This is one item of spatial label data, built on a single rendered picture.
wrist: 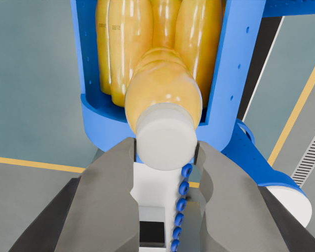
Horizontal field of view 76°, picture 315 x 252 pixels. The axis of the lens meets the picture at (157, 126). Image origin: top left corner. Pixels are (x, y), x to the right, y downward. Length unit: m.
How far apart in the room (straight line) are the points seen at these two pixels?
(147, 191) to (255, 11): 0.62
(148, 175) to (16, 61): 1.35
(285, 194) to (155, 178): 0.39
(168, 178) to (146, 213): 0.16
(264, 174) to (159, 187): 0.34
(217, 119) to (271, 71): 1.42
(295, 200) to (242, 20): 0.58
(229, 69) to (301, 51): 1.50
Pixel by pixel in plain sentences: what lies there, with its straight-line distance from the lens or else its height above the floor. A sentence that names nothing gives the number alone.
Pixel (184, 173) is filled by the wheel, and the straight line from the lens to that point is 0.63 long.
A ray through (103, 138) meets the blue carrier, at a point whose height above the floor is 1.21.
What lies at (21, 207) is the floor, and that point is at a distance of 2.63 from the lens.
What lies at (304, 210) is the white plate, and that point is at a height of 1.04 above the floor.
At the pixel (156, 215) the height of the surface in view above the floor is 0.96.
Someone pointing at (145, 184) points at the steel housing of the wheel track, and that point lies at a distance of 0.73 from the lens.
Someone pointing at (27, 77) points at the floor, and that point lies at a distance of 1.78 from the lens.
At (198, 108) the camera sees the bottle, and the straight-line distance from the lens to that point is 0.16.
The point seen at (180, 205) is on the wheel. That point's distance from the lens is 0.73.
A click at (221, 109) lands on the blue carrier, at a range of 0.29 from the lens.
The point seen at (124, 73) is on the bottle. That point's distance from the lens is 0.33.
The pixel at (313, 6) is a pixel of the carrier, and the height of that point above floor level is 0.76.
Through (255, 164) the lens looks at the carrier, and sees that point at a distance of 0.74.
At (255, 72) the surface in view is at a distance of 1.48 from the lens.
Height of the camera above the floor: 1.46
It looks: 63 degrees down
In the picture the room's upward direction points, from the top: 179 degrees counter-clockwise
